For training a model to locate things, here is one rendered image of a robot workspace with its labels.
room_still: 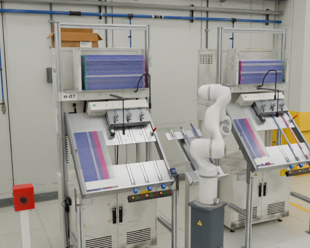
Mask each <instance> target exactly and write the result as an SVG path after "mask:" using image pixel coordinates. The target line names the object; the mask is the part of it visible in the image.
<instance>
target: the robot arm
mask: <svg viewBox="0 0 310 248"><path fill-rule="evenodd" d="M197 95H198V97H199V98H200V99H202V100H213V104H212V105H211V106H210V107H208V108H207V110H206V112H205V120H204V124H205V128H206V130H207V131H208V132H209V133H210V134H211V136H210V137H209V138H207V139H194V140H192V141H191V143H190V145H189V151H190V154H191V156H192V157H193V159H194V160H195V161H196V162H197V164H198V167H199V197H197V198H195V199H194V200H193V203H194V205H196V206H198V207H201V208H217V207H220V206H221V205H222V200H220V199H219V198H217V179H218V169H217V166H216V165H214V164H212V163H210V162H208V161H207V160H206V159H205V158H222V157H224V156H225V154H226V151H227V149H226V145H225V142H224V140H223V139H224V138H225V137H226V136H228V135H229V134H230V131H231V128H232V123H231V119H230V117H228V116H227V115H226V105H227V104H228V103H229V102H230V100H231V98H232V92H231V90H230V88H228V87H226V86H222V85H221V84H211V85H203V86H201V87H199V88H198V91H197ZM220 122H222V126H221V127H220V126H219V123H220Z"/></svg>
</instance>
